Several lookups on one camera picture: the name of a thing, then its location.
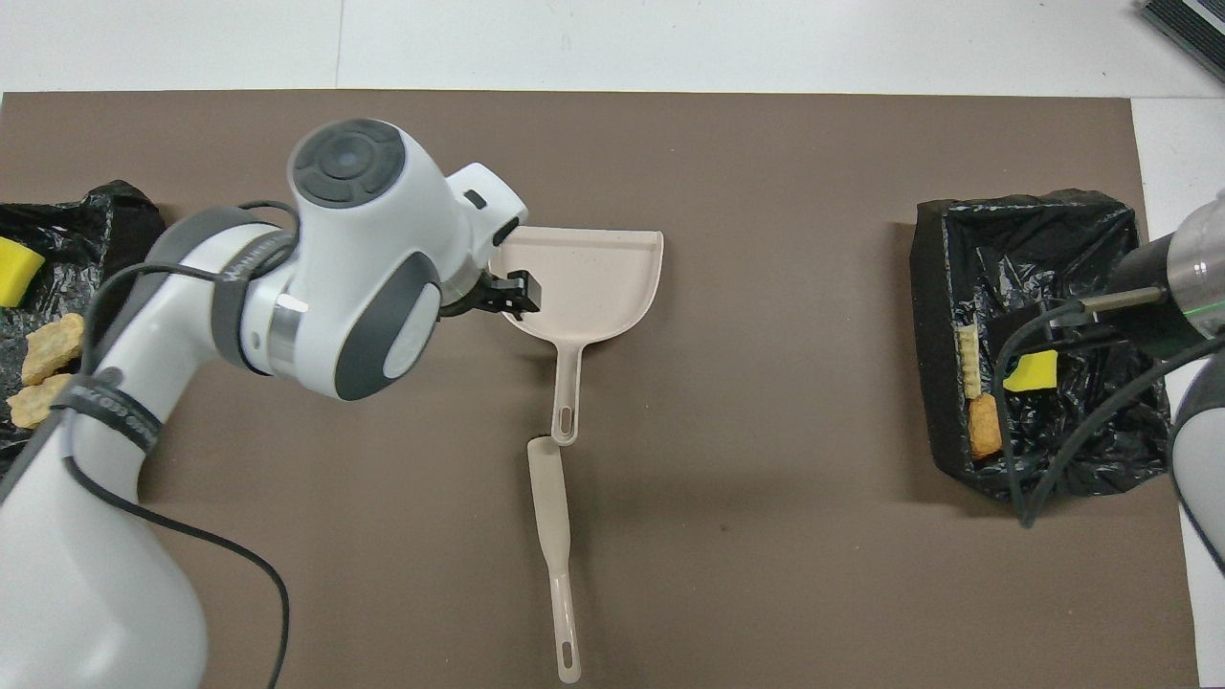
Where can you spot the brown bun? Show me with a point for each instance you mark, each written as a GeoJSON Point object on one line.
{"type": "Point", "coordinates": [985, 428]}

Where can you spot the brown table mat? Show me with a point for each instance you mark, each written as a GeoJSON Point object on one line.
{"type": "Point", "coordinates": [766, 574]}

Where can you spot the striped bread slice stack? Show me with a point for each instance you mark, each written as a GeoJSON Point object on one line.
{"type": "Point", "coordinates": [970, 359]}

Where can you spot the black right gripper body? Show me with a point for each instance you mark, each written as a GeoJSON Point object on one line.
{"type": "Point", "coordinates": [1153, 306]}

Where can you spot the dark ribbed device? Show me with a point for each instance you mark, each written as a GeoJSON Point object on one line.
{"type": "Point", "coordinates": [1191, 24]}

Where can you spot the pale bread chunk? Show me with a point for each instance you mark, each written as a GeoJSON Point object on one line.
{"type": "Point", "coordinates": [53, 347]}

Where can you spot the green and yellow sponge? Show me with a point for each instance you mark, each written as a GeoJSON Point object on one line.
{"type": "Point", "coordinates": [1034, 371]}

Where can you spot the beige plastic dustpan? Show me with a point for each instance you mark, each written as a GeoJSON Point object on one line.
{"type": "Point", "coordinates": [593, 287]}

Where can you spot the notched yellow sponge piece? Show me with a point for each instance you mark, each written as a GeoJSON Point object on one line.
{"type": "Point", "coordinates": [17, 271]}

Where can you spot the bin with black bag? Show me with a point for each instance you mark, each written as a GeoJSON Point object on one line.
{"type": "Point", "coordinates": [57, 230]}
{"type": "Point", "coordinates": [1081, 249]}

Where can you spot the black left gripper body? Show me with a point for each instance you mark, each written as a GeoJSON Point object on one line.
{"type": "Point", "coordinates": [477, 295]}

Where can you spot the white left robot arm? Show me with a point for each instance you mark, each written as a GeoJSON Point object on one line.
{"type": "Point", "coordinates": [364, 268]}

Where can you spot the small striped croissant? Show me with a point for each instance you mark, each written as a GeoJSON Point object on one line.
{"type": "Point", "coordinates": [36, 400]}

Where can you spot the beige hand brush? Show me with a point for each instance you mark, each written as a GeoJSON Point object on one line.
{"type": "Point", "coordinates": [553, 536]}

